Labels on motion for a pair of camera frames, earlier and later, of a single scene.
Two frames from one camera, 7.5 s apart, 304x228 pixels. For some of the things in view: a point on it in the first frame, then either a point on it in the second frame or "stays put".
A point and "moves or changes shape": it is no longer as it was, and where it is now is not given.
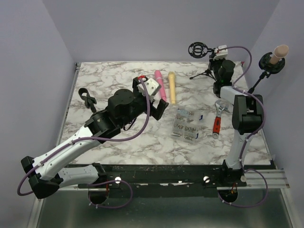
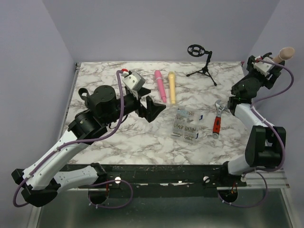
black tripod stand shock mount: [199, 50] moves or changes shape
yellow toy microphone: [171, 76] stays put
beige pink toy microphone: [280, 51] moves or changes shape
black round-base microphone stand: [89, 101] stays put
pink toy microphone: [158, 78] stays put
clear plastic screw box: [185, 125] stays put
